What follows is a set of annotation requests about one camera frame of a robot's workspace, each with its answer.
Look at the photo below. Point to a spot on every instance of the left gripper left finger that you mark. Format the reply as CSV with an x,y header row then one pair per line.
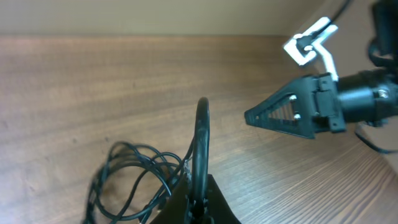
x,y
175,211

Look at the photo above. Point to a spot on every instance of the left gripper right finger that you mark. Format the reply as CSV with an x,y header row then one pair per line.
x,y
218,208

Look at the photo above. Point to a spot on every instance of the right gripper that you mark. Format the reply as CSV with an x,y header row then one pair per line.
x,y
304,107

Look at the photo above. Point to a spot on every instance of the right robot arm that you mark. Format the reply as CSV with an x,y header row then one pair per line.
x,y
370,96

